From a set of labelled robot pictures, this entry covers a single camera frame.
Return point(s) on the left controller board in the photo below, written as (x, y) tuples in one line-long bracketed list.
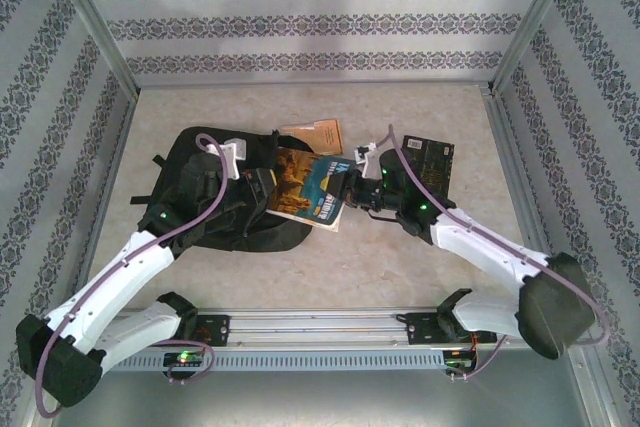
[(185, 358)]

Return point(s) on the aluminium left frame post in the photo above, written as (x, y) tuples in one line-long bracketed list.
[(90, 17)]

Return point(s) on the black book with barcode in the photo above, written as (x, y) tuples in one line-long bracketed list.
[(435, 162)]

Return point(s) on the controller board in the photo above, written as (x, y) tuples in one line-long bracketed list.
[(185, 358), (457, 359)]

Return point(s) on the blue and yellow picture book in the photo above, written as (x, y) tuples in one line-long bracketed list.
[(305, 187)]

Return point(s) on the aluminium right frame post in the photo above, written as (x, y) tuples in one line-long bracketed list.
[(540, 17)]

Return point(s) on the right controller board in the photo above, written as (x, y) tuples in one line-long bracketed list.
[(457, 359)]

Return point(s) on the aluminium frame post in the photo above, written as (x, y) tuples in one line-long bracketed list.
[(90, 17), (540, 17)]

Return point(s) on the aluminium right side rail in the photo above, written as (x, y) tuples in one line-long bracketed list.
[(500, 112)]

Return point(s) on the book with gold ornament cover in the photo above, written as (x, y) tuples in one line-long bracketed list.
[(320, 134)]

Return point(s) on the black student bag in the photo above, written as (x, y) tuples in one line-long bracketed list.
[(210, 232)]

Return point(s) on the aluminium back frame rail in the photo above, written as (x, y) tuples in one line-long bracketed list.
[(310, 83)]

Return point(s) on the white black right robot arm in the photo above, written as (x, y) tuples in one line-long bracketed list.
[(490, 252)]

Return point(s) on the aluminium left side rail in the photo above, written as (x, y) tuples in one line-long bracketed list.
[(125, 117)]

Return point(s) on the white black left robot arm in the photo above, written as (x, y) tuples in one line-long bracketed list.
[(125, 277)]

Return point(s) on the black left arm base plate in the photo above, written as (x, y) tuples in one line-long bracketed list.
[(215, 329)]

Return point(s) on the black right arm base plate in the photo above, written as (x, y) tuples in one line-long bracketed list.
[(422, 329)]

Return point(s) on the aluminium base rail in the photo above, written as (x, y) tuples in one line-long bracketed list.
[(320, 327)]

